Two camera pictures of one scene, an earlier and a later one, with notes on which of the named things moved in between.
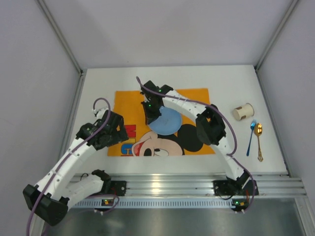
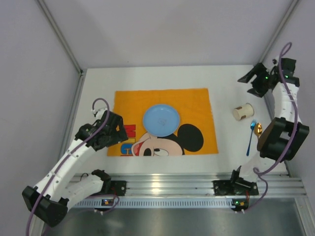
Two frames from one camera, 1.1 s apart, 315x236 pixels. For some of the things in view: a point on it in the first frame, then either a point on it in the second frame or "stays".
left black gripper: x=120 y=132 stays
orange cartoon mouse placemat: x=141 y=141 stays
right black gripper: x=151 y=118 -> x=257 y=81
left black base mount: x=117 y=187 stays
